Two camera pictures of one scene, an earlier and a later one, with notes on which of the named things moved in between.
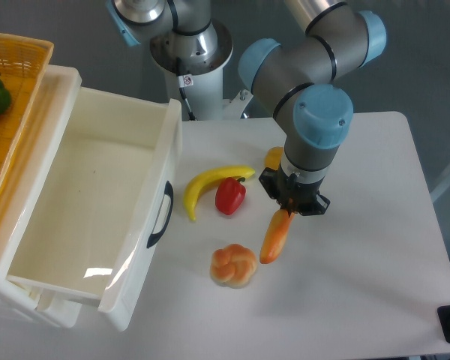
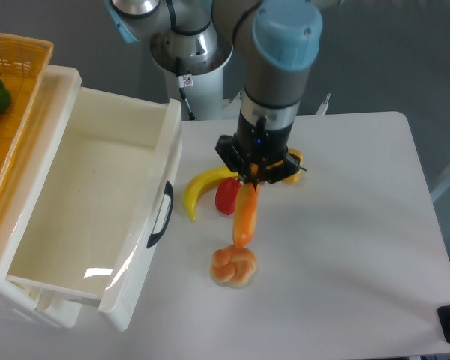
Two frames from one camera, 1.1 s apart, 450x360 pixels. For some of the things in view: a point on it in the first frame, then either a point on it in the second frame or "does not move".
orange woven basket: [22, 61] does not move
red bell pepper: [230, 195] does not move
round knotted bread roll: [232, 265] does not move
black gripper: [293, 196] -> [257, 154]
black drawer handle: [168, 190] does not move
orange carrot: [276, 235] -> [245, 213]
